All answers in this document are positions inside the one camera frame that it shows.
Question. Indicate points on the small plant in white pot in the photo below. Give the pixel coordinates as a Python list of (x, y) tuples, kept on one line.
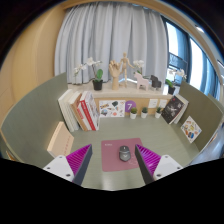
[(133, 115), (158, 114), (144, 115)]

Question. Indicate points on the photo cover magazine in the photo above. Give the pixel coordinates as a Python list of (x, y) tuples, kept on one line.
[(94, 111)]

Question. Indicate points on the black wooden horse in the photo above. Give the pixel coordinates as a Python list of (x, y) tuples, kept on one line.
[(155, 82)]

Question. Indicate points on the red and white book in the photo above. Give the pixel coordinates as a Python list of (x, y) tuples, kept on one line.
[(85, 111)]

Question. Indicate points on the black cover book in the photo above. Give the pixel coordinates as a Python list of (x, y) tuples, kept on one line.
[(171, 110)]

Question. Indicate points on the pale beige book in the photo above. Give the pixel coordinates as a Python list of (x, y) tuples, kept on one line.
[(60, 140)]

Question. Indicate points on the wooden mannequin figure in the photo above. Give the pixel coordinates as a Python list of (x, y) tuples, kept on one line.
[(124, 65)]

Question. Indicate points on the white wall socket plate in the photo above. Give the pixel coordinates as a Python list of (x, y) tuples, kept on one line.
[(153, 103), (163, 103)]

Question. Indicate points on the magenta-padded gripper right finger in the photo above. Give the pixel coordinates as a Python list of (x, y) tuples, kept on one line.
[(166, 165)]

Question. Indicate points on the window with dark frame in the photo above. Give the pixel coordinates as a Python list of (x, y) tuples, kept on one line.
[(196, 60)]

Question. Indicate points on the green desk partition panel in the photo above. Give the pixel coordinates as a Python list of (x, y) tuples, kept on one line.
[(30, 113), (203, 106)]

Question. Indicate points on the ceiling lights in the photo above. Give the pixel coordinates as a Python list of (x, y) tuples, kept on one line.
[(199, 29)]

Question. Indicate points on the small white orchid black pot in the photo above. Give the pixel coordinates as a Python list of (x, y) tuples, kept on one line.
[(171, 90)]

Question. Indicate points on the wooden desk shelf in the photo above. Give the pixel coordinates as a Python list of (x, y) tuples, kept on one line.
[(106, 94)]

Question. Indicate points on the white orchid behind horses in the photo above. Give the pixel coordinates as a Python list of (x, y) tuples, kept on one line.
[(138, 63)]

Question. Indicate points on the cork brown book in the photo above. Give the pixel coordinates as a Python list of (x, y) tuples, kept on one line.
[(76, 111)]

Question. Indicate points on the purple round number sign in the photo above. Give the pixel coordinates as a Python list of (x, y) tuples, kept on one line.
[(130, 106)]

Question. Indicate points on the white sticker sheet card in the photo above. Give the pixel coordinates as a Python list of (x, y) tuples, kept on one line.
[(111, 109)]

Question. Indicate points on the mauve mouse pad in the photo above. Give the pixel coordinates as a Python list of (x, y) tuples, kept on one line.
[(110, 156)]

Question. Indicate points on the grey white curtain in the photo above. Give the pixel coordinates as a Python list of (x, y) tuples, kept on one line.
[(110, 33)]

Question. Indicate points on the colourful sticker card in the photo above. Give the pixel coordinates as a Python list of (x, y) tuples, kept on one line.
[(190, 129)]

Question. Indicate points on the grey computer mouse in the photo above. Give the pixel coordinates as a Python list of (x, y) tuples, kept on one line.
[(124, 154)]

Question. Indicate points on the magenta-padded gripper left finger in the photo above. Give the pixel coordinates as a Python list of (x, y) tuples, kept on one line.
[(60, 165)]

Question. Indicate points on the thick white book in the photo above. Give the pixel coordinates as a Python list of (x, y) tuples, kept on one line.
[(66, 108)]

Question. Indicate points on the large white orchid black pot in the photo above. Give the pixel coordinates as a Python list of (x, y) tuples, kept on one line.
[(97, 85)]

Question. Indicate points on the pink wooden horse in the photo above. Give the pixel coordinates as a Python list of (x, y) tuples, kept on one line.
[(141, 81)]

